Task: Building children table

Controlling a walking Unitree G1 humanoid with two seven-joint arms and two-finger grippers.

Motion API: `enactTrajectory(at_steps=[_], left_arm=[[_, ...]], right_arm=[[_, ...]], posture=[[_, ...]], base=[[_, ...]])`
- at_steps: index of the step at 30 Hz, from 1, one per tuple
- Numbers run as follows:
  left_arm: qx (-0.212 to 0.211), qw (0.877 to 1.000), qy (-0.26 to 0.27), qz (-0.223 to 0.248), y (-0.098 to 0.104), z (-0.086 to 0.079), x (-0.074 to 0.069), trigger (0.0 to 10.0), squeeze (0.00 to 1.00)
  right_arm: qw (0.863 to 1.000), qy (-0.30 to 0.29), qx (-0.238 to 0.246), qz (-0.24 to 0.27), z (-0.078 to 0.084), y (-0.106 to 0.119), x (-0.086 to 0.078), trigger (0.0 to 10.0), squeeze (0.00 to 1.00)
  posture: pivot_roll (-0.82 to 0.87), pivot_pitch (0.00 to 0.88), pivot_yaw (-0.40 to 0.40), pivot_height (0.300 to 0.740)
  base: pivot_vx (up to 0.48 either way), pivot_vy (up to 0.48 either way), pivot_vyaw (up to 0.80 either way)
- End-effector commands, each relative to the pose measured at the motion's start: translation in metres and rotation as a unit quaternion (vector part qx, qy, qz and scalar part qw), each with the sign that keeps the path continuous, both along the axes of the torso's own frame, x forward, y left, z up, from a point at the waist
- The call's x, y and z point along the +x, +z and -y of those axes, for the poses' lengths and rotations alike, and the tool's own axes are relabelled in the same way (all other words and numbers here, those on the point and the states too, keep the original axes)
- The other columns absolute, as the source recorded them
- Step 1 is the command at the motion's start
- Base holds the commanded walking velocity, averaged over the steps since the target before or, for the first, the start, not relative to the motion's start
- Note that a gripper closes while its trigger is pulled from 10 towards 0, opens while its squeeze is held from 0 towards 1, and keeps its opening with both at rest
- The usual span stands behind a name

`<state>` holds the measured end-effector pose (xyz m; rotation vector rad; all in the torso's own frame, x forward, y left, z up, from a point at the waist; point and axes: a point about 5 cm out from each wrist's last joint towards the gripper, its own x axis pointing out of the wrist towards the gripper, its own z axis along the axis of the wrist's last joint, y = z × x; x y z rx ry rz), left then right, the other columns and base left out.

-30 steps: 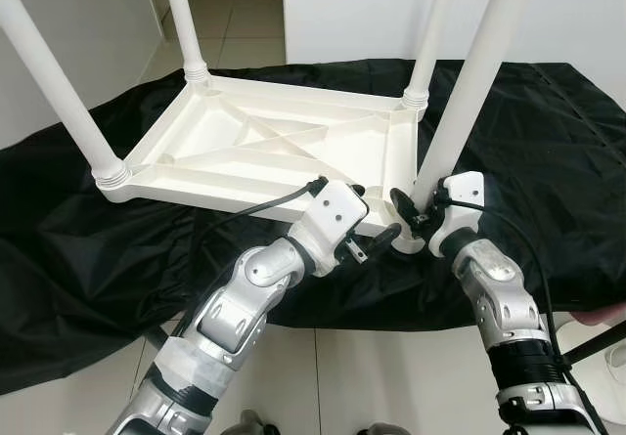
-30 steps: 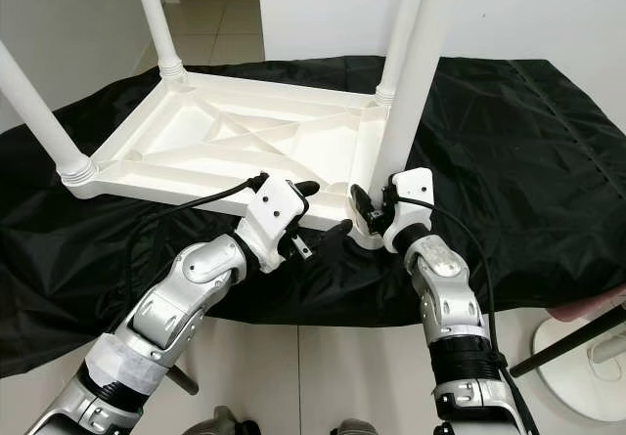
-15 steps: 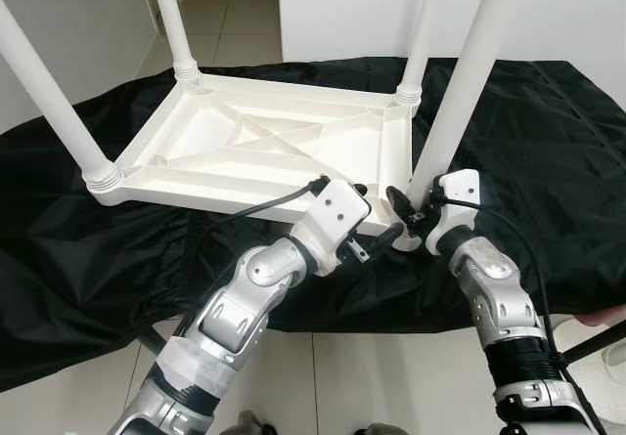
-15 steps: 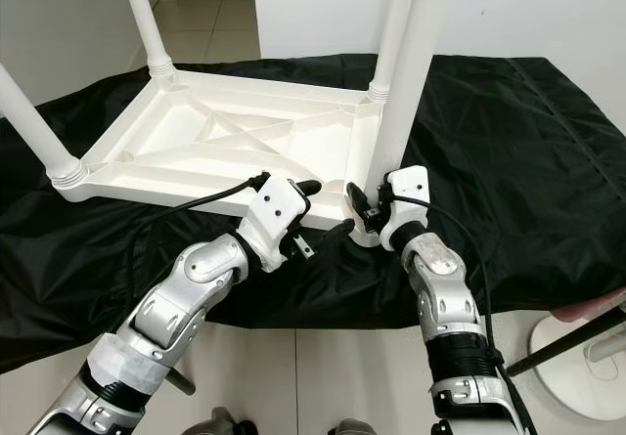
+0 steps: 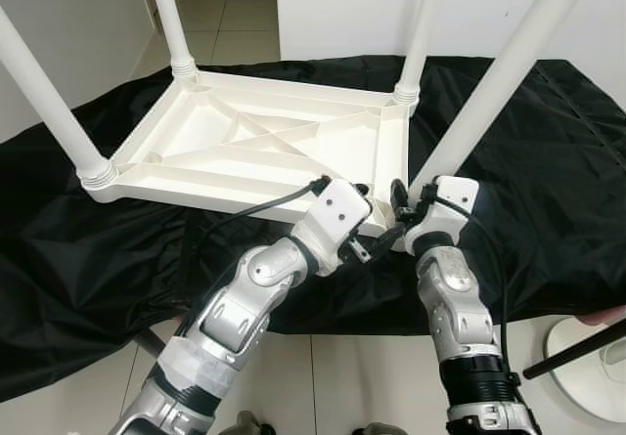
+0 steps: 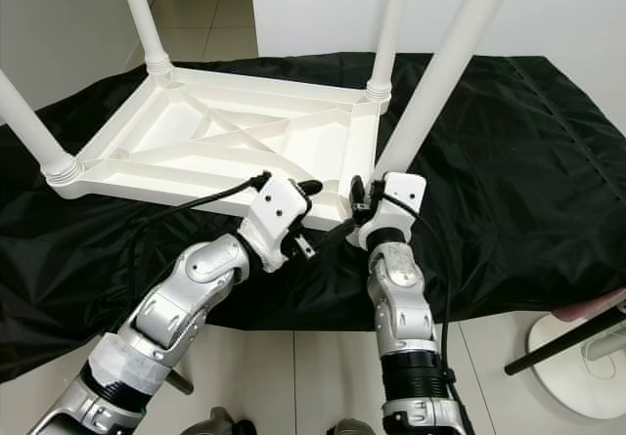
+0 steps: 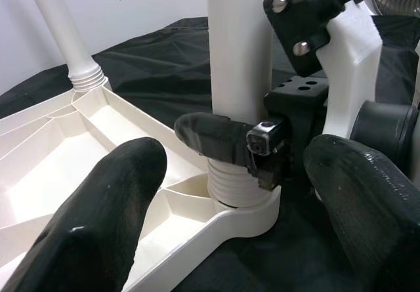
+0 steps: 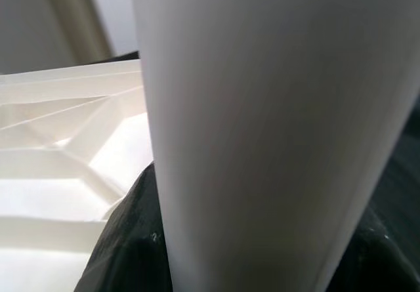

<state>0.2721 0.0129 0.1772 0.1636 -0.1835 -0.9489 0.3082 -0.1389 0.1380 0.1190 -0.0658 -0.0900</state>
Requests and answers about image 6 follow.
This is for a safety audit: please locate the white round stand base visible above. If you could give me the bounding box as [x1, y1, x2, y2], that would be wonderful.
[528, 310, 626, 418]

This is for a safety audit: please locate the pink table leg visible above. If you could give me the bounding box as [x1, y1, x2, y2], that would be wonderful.
[553, 293, 626, 321]

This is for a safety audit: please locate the grey robot right leg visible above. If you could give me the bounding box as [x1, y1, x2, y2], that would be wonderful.
[328, 417, 378, 435]

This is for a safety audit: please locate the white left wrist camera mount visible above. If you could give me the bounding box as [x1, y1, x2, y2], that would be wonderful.
[240, 173, 312, 272]

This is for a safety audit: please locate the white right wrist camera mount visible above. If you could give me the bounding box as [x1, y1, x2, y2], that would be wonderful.
[360, 171, 428, 250]

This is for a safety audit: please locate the grey robot left leg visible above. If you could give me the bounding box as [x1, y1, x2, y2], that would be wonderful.
[186, 408, 250, 435]

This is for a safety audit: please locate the grey robot leg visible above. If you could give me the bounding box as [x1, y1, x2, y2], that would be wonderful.
[186, 408, 250, 435]
[328, 417, 378, 435]

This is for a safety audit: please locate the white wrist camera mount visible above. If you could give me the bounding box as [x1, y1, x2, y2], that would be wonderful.
[360, 171, 428, 250]
[240, 173, 312, 272]

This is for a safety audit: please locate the black cloth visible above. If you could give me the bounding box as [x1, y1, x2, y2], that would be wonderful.
[0, 52, 626, 382]

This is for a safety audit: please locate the black stand rod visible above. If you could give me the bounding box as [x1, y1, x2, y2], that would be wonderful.
[164, 367, 195, 395]
[504, 308, 626, 375]

